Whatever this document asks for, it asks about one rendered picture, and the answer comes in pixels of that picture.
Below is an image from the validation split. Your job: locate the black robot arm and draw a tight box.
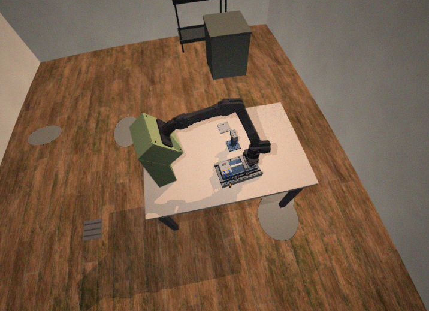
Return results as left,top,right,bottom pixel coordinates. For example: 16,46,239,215
156,98,271,159

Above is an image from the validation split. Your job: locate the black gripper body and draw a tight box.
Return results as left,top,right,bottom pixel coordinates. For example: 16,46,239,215
244,149,259,165

